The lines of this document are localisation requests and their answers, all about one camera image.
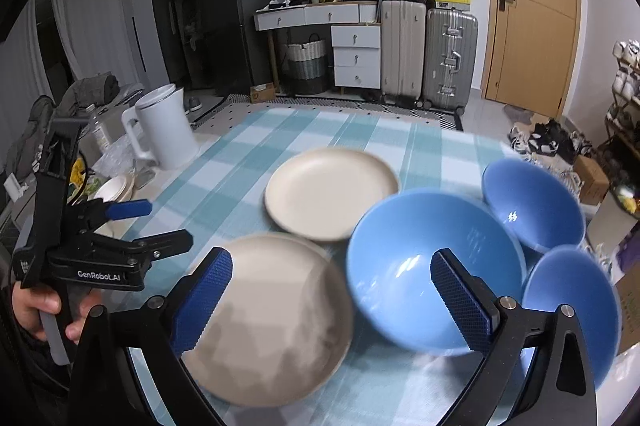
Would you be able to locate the small brown cardboard box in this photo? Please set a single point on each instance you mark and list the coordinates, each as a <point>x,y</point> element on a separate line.
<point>594,181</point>

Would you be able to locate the white drawer desk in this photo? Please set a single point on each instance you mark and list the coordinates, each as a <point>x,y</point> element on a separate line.
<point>355,37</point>

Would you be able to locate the person's left hand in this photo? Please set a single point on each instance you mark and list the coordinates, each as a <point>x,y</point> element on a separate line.
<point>28,303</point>

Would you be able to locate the checkered teal tablecloth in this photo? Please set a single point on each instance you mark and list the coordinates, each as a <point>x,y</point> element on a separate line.
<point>219,197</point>

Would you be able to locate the white electric kettle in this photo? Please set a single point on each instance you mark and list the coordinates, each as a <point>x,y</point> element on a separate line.
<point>158,129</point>

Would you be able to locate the silver suitcase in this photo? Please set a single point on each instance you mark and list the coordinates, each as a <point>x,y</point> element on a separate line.
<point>449,60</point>

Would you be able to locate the wooden door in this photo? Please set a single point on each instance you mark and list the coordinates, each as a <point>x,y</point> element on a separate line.
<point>531,52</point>

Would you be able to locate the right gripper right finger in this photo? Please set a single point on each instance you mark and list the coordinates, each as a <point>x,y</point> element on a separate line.
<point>476,310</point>

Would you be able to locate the woven laundry basket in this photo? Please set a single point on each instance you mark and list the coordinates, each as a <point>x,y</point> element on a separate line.
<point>307,66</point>

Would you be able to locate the black refrigerator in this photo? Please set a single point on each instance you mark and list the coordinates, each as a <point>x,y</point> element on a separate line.
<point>234,56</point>

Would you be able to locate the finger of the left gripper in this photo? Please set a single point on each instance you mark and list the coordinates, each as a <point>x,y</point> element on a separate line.
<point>143,251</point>
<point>124,210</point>

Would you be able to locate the cream plate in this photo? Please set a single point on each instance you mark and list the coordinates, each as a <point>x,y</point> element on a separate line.
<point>282,327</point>
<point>322,194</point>

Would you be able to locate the bamboo shoe rack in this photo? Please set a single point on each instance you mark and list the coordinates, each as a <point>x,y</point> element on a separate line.
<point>621,148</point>

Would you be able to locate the white trash bin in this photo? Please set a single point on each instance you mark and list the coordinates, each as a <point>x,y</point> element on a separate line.
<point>610,225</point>

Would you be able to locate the beige suitcase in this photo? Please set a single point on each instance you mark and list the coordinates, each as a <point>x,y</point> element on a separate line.
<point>402,49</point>

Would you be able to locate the clear plastic bottle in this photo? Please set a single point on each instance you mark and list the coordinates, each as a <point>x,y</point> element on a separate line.
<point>99,133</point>

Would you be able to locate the blue bowl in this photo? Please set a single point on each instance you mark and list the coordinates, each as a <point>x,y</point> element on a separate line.
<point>569,274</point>
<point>388,265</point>
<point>533,204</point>

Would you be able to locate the small cream lidded bowl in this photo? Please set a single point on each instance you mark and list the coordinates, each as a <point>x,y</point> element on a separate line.
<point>117,189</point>

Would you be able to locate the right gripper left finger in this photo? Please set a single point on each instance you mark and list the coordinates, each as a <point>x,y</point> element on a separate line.
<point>175,322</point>

